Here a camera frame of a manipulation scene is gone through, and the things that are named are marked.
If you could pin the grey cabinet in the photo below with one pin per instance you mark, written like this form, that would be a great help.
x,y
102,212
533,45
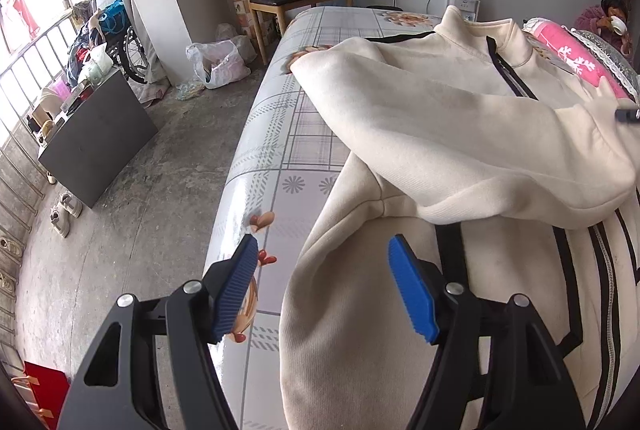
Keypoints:
x,y
100,140

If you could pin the grey lace pillow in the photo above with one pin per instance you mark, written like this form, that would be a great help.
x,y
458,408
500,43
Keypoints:
x,y
605,50

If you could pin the red box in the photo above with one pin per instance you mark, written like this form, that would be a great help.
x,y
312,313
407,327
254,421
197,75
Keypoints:
x,y
47,390

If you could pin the clear plastic bag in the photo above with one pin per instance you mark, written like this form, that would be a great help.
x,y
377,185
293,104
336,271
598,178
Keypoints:
x,y
225,32

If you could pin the dark flat object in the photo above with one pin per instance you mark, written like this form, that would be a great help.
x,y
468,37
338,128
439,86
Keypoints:
x,y
381,7

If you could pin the white water dispenser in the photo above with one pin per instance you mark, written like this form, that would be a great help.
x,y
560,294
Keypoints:
x,y
467,8

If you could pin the pink floral blanket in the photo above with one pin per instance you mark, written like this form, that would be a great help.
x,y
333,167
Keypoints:
x,y
565,50

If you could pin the white sneaker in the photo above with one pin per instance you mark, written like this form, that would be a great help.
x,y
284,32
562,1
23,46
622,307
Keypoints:
x,y
71,205
60,222

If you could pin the white plastic bag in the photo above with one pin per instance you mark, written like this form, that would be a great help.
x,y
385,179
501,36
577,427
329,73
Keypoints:
x,y
220,65

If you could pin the white cup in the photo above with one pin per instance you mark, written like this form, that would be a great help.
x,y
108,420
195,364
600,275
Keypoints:
x,y
619,26

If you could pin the small floral cloth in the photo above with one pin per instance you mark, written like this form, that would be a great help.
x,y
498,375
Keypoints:
x,y
189,90

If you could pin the wheelchair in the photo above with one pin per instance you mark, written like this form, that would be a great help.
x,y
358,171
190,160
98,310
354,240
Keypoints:
x,y
132,55

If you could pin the wooden chair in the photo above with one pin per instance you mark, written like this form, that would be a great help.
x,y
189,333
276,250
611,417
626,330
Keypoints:
x,y
265,8

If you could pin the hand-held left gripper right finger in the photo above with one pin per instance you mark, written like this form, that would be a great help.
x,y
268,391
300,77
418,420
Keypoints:
x,y
415,295

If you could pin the red hanging garment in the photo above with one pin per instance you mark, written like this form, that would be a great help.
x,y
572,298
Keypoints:
x,y
27,10

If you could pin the beige slippers pair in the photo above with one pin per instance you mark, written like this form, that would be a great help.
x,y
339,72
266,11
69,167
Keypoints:
x,y
51,177

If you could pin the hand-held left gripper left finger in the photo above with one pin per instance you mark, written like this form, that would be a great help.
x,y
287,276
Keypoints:
x,y
235,290

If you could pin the metal railing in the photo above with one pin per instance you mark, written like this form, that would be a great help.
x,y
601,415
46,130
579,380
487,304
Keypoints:
x,y
20,60

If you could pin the beige hanging trousers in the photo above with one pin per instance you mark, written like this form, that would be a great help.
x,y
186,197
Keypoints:
x,y
152,55

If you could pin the cream zip jacket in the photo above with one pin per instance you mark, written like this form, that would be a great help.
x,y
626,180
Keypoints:
x,y
450,110

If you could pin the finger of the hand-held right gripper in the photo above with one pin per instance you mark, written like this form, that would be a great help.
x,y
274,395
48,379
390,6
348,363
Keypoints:
x,y
627,114

